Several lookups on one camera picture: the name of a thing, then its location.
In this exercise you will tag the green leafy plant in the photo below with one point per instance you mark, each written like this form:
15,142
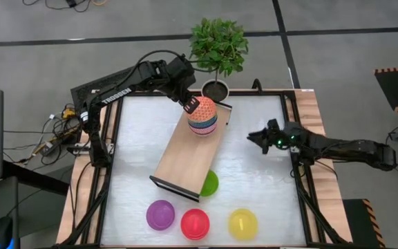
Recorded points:
219,45

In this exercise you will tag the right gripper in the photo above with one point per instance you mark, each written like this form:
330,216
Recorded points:
288,139

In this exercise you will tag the green translucent plastic bowl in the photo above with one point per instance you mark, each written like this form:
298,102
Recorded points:
211,185

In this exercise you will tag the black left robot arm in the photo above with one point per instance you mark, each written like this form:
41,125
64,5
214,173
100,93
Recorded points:
116,95

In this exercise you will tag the black aluminium rig frame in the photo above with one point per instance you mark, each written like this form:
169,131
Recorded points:
271,92

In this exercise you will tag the black computer mouse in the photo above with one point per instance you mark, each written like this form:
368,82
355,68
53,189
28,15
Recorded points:
1,231

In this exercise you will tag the black desk foot bar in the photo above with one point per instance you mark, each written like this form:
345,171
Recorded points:
36,178

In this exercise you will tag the wooden board ramp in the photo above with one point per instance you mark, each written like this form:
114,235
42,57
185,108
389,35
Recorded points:
185,159

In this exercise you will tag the orange patterned bowl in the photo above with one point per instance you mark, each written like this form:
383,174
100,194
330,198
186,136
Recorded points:
204,109

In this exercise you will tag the pink patterned bowl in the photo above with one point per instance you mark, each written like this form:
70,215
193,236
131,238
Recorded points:
203,132

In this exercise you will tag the blue patterned bowl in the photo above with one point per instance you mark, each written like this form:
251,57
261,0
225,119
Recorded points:
202,127

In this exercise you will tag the white plant pot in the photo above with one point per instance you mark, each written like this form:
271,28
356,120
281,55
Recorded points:
215,90

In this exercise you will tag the red translucent plastic bowl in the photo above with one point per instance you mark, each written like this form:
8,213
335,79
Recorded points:
195,224

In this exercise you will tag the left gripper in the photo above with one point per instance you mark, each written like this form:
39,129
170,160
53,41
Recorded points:
181,77

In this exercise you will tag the yellow translucent plastic bowl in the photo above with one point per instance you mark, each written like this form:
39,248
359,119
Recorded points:
243,224

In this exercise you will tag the teal patterned bowl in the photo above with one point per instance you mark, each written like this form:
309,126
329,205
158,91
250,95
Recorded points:
202,123

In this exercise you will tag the white glossy table mat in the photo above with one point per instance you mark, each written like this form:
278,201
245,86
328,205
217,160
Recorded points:
133,180

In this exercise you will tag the purple translucent plastic bowl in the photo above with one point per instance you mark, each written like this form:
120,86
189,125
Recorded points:
160,215

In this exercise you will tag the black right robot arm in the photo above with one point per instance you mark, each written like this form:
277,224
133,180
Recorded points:
351,152

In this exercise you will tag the black power adapter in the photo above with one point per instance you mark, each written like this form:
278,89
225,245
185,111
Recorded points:
52,148

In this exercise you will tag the small black white device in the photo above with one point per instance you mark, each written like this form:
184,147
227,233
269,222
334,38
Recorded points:
78,149

